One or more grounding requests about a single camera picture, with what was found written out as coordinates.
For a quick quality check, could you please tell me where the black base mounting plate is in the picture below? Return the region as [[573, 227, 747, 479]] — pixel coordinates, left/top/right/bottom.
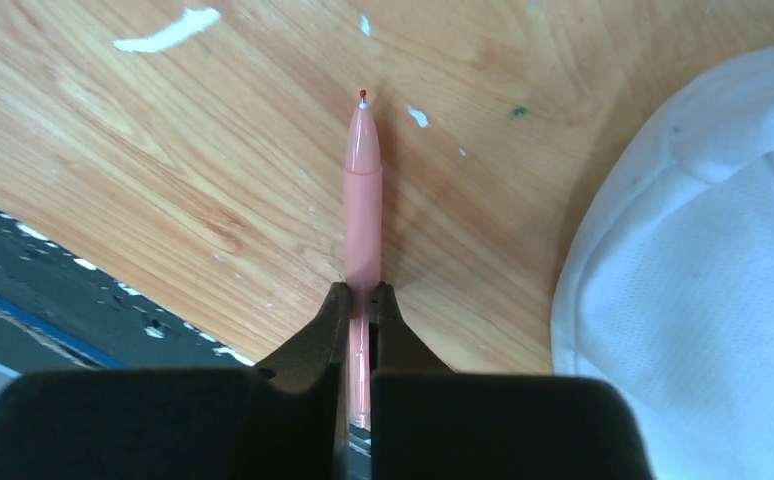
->
[[0, 210, 253, 390]]

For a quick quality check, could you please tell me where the white cloth garment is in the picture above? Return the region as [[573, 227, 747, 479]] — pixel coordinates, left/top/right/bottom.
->
[[550, 47, 774, 479]]

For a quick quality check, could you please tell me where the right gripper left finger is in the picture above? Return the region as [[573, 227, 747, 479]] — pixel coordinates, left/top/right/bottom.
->
[[0, 283, 351, 479]]

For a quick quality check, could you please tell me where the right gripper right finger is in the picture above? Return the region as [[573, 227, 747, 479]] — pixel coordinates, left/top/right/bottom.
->
[[370, 284, 653, 479]]

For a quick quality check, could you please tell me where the pink pen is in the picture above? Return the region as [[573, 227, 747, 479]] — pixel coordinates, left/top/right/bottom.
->
[[343, 89, 383, 429]]

